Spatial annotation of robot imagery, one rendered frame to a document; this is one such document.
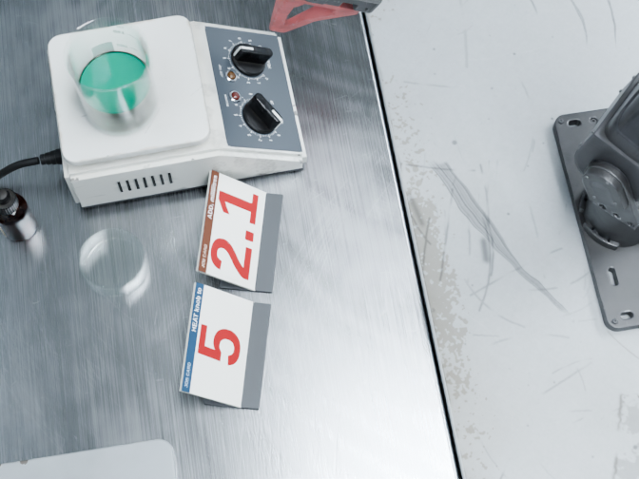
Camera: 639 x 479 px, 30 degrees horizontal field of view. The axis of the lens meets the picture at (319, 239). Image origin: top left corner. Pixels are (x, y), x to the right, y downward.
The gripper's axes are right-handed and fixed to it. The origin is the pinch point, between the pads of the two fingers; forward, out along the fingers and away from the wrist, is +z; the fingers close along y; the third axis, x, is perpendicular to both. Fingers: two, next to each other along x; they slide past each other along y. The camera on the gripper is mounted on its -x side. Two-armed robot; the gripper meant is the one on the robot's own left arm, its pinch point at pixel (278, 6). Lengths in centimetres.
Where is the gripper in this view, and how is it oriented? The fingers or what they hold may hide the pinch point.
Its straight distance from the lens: 98.8
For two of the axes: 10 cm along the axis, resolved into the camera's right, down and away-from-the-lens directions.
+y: 1.7, 9.2, -3.6
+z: -5.0, 3.9, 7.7
